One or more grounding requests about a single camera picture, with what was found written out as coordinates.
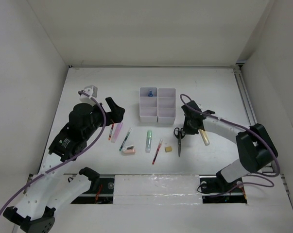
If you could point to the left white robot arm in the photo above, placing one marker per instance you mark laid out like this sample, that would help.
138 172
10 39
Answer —
36 211

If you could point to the left white divided organizer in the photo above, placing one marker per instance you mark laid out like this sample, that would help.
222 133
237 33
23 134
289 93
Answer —
148 106

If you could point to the red ink pen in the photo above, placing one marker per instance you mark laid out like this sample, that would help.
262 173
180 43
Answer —
157 151

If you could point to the orange ink pen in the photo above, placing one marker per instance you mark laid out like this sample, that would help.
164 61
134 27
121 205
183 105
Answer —
111 131

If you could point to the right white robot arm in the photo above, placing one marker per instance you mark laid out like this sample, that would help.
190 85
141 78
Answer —
254 145

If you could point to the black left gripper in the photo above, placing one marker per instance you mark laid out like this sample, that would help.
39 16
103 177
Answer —
116 115

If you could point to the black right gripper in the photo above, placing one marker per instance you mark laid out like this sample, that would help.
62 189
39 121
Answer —
188 131

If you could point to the yellow highlighter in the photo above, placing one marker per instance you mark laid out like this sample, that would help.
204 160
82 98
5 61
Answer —
204 137

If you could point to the black handled scissors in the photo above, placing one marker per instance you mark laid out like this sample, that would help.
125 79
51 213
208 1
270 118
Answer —
179 134

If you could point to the yellow eraser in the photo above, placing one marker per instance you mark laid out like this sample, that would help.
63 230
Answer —
168 149

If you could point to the green highlighter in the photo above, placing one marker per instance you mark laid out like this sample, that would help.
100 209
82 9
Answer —
148 141

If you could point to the white divided organizer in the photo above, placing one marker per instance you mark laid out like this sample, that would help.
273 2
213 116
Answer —
148 106
166 105

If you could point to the right white divided organizer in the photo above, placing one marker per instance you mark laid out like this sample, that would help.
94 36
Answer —
166 105

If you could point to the green ink pen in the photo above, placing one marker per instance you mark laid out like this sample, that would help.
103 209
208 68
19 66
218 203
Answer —
125 139

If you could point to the purple highlighter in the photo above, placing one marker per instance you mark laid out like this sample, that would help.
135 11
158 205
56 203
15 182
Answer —
116 132

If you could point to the aluminium side rail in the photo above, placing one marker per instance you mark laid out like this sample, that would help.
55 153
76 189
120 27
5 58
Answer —
244 94

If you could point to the pink mini stapler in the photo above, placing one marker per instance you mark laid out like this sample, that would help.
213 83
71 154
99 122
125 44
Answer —
128 150

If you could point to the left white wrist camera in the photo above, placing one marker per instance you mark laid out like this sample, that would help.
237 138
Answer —
87 94

